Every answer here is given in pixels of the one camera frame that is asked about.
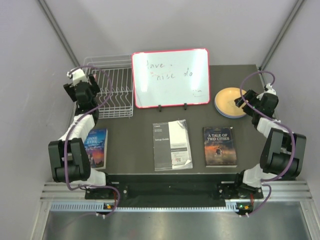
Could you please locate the Tale of Two Cities book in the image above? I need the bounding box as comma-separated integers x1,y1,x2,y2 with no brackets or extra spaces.
203,126,238,168

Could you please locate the red framed whiteboard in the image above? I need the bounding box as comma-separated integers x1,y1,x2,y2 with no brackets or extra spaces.
131,48,211,109

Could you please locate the black white setup guide booklet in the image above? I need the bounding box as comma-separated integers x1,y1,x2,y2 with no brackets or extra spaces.
152,119,193,171

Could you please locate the blue sunset cover book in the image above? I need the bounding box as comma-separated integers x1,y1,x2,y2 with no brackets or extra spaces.
84,128,108,170

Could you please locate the purple plate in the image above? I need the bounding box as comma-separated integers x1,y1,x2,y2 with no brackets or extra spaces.
214,104,247,118

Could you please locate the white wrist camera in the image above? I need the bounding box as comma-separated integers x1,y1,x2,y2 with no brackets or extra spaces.
66,69,88,86
263,83,277,96

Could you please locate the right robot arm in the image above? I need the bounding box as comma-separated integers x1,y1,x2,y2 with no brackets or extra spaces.
233,89,307,198

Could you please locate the yellow plate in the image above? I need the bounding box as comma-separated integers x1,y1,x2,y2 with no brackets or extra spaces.
214,87,246,116

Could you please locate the grey slotted cable duct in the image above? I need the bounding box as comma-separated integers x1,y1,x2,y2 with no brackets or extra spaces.
50,202,250,213

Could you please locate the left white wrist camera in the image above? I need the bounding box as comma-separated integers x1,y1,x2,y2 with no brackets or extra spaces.
66,69,88,86

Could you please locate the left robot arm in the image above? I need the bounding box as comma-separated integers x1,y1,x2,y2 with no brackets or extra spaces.
48,69,114,199

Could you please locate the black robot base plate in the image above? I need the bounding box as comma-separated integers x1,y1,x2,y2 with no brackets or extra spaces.
84,174,264,207

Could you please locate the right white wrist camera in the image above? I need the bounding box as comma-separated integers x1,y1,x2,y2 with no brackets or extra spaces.
263,83,277,96

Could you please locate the white wire dish rack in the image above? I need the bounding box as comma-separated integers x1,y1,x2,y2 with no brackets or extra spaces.
83,54,134,119

